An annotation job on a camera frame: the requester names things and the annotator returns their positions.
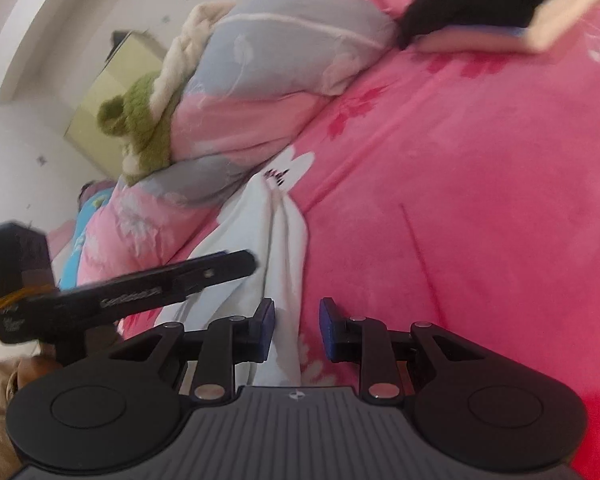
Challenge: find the green and cream plush blanket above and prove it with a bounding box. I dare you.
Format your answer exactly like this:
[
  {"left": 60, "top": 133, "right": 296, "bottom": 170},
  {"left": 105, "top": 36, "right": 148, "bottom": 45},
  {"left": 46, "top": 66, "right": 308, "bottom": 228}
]
[{"left": 97, "top": 0, "right": 236, "bottom": 186}]

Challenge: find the cream folded garment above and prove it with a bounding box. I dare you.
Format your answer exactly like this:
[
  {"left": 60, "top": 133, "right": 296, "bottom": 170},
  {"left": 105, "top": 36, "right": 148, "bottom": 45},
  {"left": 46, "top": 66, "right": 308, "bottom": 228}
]
[{"left": 415, "top": 0, "right": 600, "bottom": 56}]

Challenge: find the blue dotted pillow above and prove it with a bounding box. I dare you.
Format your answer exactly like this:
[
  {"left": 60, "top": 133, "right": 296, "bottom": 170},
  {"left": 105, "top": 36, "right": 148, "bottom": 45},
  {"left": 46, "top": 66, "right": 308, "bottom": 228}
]
[{"left": 55, "top": 187, "right": 116, "bottom": 291}]

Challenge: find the person's left hand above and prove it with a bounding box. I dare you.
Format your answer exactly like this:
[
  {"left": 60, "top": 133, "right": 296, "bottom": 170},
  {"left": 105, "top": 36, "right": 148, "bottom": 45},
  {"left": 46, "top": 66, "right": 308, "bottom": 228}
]
[{"left": 16, "top": 356, "right": 65, "bottom": 390}]

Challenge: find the mauve cushion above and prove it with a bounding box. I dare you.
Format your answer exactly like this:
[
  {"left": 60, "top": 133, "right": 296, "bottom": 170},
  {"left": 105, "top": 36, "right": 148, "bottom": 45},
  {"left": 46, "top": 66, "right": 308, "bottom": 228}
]
[{"left": 77, "top": 182, "right": 103, "bottom": 208}]

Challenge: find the white sweatshirt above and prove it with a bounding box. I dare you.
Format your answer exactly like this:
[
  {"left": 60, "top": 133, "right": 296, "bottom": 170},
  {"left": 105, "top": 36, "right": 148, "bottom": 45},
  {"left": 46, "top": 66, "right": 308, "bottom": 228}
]
[{"left": 155, "top": 175, "right": 311, "bottom": 388}]

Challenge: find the pink floral quilt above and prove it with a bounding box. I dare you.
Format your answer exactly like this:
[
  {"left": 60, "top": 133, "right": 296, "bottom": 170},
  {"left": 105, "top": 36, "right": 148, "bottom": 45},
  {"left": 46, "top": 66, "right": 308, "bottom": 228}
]
[{"left": 77, "top": 0, "right": 461, "bottom": 291}]

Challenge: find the pink and white headboard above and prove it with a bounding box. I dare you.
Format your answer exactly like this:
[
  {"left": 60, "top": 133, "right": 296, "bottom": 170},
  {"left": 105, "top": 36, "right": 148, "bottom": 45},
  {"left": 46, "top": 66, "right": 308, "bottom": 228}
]
[{"left": 46, "top": 225, "right": 81, "bottom": 261}]

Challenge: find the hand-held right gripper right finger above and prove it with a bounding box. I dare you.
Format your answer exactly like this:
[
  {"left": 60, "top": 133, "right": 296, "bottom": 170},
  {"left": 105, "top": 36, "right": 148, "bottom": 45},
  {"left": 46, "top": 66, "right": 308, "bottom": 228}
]
[{"left": 319, "top": 297, "right": 487, "bottom": 406}]

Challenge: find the yellow wardrobe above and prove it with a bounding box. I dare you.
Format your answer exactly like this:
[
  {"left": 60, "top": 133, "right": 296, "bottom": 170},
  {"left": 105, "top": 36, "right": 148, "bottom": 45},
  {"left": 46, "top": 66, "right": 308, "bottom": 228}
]
[{"left": 62, "top": 32, "right": 166, "bottom": 181}]

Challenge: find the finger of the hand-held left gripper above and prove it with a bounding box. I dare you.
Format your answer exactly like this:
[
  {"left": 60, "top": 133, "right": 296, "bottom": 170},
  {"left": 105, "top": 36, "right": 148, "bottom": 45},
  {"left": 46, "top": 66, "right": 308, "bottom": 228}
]
[{"left": 172, "top": 249, "right": 259, "bottom": 296}]

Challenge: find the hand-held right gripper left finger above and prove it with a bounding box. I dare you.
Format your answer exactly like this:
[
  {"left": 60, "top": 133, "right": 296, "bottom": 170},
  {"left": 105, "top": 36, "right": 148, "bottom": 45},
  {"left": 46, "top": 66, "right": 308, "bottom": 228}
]
[{"left": 102, "top": 298, "right": 276, "bottom": 406}]

